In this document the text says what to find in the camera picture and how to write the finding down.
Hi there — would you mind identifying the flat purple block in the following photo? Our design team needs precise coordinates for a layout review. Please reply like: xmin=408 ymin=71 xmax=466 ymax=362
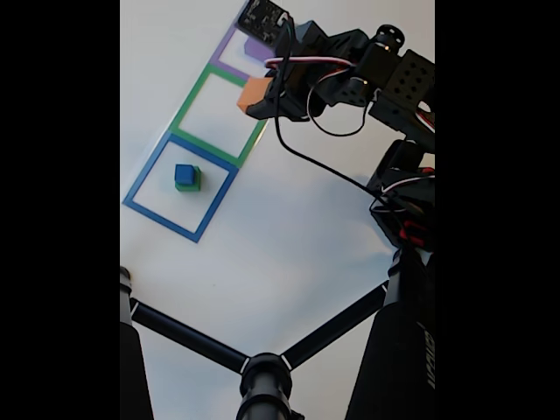
xmin=243 ymin=37 xmax=277 ymax=61

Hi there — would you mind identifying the black tripod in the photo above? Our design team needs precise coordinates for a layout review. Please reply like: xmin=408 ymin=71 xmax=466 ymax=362
xmin=120 ymin=247 xmax=436 ymax=420

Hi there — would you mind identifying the green square frame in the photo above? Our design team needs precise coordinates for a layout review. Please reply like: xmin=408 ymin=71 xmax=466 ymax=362
xmin=168 ymin=62 xmax=270 ymax=170

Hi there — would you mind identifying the green cube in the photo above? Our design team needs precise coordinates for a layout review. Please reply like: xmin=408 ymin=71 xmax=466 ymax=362
xmin=174 ymin=165 xmax=202 ymax=193

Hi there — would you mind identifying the black camera cable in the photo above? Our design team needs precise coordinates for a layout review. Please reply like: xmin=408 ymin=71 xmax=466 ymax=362
xmin=274 ymin=19 xmax=395 ymax=207

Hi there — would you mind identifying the red black table clamp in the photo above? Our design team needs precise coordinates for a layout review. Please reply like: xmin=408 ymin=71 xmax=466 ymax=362
xmin=400 ymin=220 xmax=434 ymax=247

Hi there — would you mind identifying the blue square frame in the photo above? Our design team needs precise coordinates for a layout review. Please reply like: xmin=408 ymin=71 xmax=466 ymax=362
xmin=122 ymin=132 xmax=241 ymax=244

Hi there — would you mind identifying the red white servo cable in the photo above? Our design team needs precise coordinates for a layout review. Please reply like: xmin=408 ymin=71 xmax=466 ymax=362
xmin=264 ymin=55 xmax=436 ymax=132

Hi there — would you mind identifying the purple square frame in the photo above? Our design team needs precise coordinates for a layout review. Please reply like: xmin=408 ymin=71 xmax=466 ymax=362
xmin=209 ymin=24 xmax=277 ymax=83

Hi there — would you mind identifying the orange cube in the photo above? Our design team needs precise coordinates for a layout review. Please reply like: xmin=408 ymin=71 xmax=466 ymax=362
xmin=236 ymin=76 xmax=272 ymax=114

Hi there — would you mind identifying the gripper camera board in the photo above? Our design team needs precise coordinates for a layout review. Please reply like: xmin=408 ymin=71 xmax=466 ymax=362
xmin=237 ymin=0 xmax=293 ymax=48

